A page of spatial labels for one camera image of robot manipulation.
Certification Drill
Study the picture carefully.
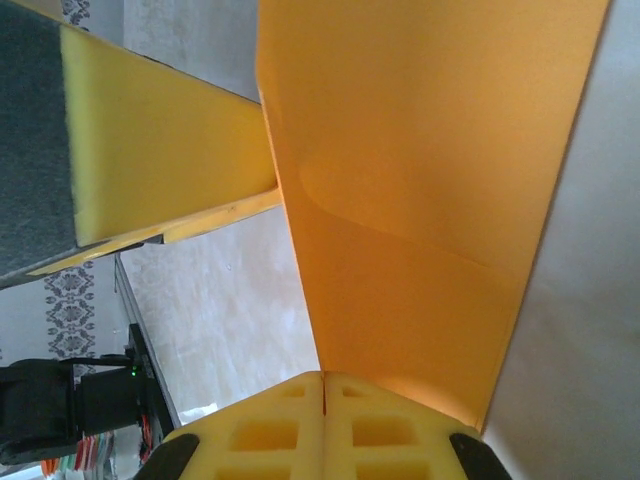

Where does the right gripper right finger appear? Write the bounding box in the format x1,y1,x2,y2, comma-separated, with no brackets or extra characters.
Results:
323,370,506,480

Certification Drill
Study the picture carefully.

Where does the orange paper sheet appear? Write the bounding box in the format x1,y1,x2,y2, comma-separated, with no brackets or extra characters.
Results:
254,0,614,434

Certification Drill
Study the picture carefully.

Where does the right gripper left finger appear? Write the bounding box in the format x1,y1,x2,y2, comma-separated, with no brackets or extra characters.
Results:
142,370,326,480

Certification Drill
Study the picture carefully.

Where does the aluminium side rail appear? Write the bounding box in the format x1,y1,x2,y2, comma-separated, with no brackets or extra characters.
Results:
113,252,176,431

